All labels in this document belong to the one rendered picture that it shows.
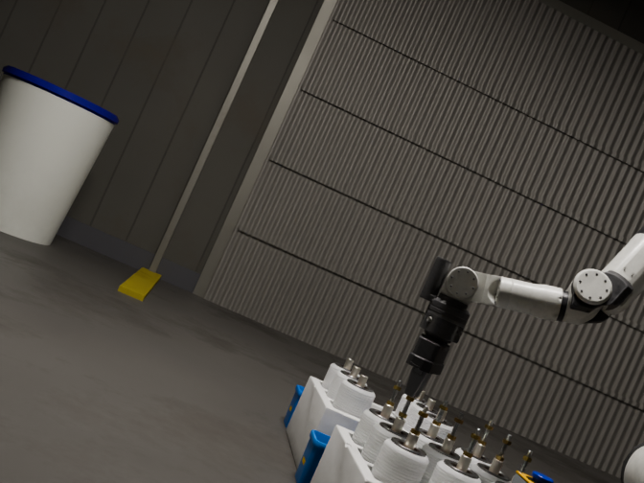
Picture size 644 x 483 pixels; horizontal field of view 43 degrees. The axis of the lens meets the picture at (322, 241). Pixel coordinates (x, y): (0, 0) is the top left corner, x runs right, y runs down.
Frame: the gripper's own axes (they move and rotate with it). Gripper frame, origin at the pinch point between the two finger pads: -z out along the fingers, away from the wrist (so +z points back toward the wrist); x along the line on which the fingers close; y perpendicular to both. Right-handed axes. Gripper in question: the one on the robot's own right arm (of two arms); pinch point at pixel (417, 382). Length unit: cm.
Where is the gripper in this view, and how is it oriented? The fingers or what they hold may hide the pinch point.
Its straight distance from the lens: 177.7
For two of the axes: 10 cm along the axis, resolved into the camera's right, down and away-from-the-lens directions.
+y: -8.3, -3.6, 4.3
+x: 3.9, 1.8, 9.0
